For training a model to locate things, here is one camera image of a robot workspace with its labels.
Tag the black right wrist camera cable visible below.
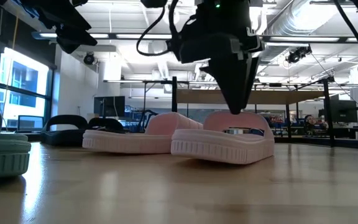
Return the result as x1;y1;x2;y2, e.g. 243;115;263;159
135;0;180;57

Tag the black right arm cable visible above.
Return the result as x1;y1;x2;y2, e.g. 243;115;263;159
333;0;358;82

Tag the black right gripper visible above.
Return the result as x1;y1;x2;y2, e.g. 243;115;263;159
170;27;265;115

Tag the wooden shelf with black frame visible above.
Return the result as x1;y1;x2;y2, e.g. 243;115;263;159
170;76;336;147

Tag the open laptop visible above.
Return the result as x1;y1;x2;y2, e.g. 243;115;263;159
17;114;45;132

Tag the black round ceiling speaker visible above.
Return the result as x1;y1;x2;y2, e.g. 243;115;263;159
83;52;96;65

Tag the pink rubber slide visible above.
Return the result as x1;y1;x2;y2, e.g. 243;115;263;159
170;111;275;166
82;111;204;155

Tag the yellow hanging cable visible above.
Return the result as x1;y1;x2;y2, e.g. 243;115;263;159
5;14;20;96

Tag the long linear ceiling light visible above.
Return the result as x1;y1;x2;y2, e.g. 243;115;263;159
32;30;358;44

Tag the black computer monitor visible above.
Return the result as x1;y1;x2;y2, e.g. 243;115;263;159
318;99;358;124
93;95;126;118

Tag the large bright window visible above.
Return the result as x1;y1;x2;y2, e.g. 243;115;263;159
0;46;54;131

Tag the black aluminium rig frame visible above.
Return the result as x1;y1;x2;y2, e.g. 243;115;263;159
1;130;358;152

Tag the silver ventilation duct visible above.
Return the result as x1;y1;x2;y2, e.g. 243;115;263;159
261;0;335;63

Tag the black rubber slide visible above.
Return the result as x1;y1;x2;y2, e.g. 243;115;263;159
87;117;127;134
40;114;90;147

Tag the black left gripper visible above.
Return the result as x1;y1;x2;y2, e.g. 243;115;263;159
47;9;98;54

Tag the black ceiling mounted camera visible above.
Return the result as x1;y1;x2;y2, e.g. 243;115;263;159
285;45;313;65

